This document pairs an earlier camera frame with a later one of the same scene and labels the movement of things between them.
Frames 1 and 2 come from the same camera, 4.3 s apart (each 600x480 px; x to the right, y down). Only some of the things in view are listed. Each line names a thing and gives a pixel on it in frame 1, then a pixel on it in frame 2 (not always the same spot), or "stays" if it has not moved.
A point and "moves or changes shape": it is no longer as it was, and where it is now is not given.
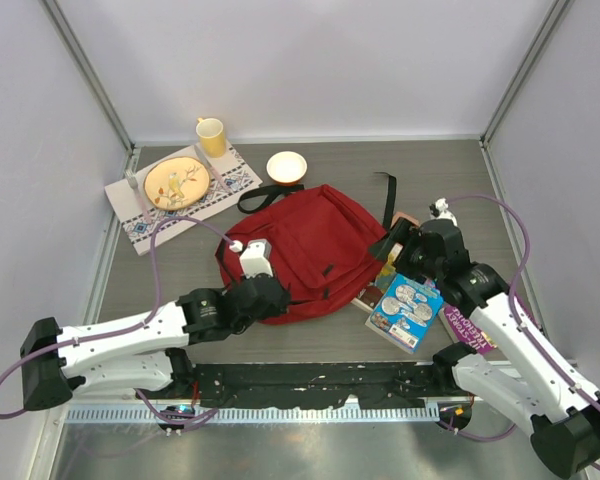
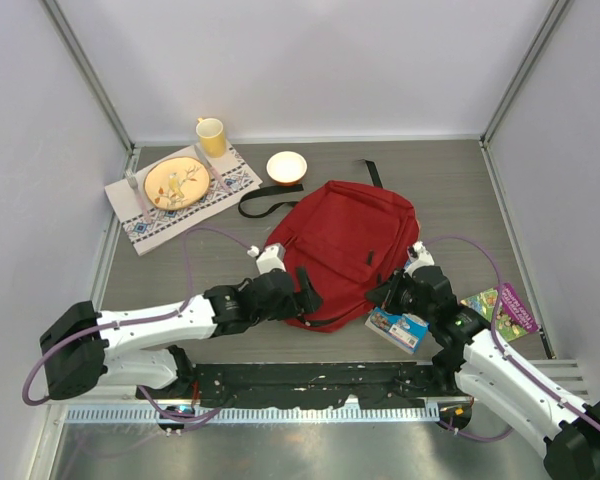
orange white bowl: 287,167 stays
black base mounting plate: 287,385 stays
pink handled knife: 211,168 stays
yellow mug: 211,133 stays
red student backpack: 321,244 moves or changes shape
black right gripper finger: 382,249 -> 383,296
